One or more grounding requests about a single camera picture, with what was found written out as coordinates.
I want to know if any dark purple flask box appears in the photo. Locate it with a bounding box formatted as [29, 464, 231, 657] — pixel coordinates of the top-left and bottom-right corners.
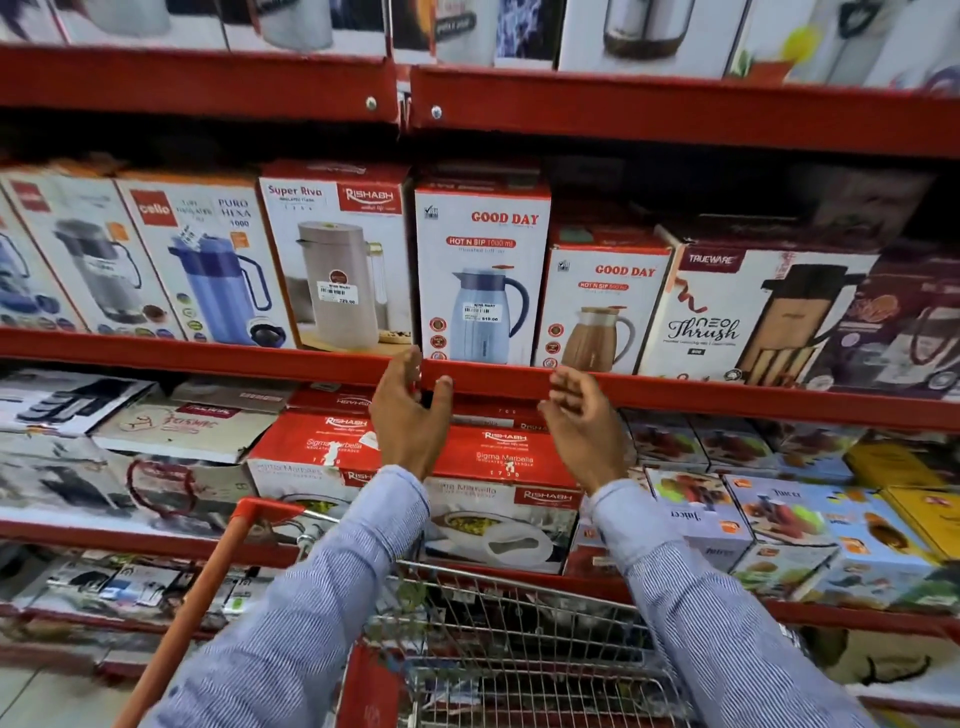
[801, 247, 960, 404]

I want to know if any white box dark blue jug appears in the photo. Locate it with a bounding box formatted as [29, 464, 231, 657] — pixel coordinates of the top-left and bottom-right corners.
[0, 191, 85, 333]

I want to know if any red metal shelf rack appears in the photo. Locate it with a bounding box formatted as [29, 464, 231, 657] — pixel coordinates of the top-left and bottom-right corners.
[0, 43, 960, 717]

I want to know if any pile of carded kitchen tools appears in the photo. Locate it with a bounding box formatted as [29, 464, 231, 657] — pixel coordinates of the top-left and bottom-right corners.
[0, 549, 260, 633]

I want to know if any dark grey box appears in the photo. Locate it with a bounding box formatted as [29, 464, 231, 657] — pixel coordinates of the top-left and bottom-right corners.
[786, 163, 936, 252]

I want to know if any row of white appliance boxes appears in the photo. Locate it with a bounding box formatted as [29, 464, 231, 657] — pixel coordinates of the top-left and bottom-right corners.
[0, 0, 960, 97]

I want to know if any grey box red ring print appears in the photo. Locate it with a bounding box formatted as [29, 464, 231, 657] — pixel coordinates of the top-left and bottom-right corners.
[0, 433, 258, 538]

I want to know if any person's right forearm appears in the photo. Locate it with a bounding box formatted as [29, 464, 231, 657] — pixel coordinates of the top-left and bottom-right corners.
[580, 478, 880, 728]

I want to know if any stack of colourful juicer boxes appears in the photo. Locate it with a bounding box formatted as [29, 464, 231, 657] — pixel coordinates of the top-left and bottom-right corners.
[621, 409, 960, 618]

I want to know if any white box brown jug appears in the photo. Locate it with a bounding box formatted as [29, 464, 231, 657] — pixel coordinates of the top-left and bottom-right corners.
[531, 225, 675, 375]

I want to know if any wire shopping cart orange handle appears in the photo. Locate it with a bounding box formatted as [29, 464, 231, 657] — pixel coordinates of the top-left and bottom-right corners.
[112, 497, 708, 728]

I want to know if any white box beige flask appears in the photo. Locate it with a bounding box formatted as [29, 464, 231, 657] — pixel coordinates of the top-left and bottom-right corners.
[258, 159, 416, 356]

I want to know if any cream flat box red label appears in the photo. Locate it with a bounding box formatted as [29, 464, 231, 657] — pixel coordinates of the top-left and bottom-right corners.
[90, 397, 280, 465]

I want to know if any white bag black mark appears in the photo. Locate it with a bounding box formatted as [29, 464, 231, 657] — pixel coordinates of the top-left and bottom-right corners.
[801, 625, 960, 690]

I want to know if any person's right hand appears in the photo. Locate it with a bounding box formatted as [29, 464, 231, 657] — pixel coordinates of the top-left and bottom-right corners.
[537, 366, 639, 497]

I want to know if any person's left hand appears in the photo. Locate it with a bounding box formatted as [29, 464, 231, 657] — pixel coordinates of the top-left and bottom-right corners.
[369, 346, 454, 482]

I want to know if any white box black utensils print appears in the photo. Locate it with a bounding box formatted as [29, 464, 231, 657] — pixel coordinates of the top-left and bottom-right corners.
[0, 366, 156, 438]

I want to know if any white box light blue jug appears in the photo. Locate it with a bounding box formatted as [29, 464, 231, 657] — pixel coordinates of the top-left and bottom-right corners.
[414, 178, 553, 367]

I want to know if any small red box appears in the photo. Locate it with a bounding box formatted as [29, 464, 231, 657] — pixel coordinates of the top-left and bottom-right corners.
[562, 516, 633, 580]

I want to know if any yellow box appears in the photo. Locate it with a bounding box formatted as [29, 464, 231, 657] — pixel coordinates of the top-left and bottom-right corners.
[843, 441, 960, 490]
[880, 486, 960, 562]

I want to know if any red white casserole box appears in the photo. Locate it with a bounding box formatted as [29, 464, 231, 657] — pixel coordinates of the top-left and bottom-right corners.
[421, 423, 584, 576]
[245, 408, 385, 528]

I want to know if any person's left forearm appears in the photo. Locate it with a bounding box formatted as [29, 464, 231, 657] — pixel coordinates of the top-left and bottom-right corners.
[141, 465, 431, 728]

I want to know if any grey flat box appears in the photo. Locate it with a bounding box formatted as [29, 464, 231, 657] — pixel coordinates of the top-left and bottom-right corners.
[168, 378, 299, 415]

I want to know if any white box grey flask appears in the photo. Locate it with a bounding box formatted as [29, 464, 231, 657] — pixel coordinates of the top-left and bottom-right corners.
[0, 166, 186, 340]

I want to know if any white box black gold flask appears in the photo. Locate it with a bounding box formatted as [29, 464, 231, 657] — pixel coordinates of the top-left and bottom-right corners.
[636, 223, 881, 390]

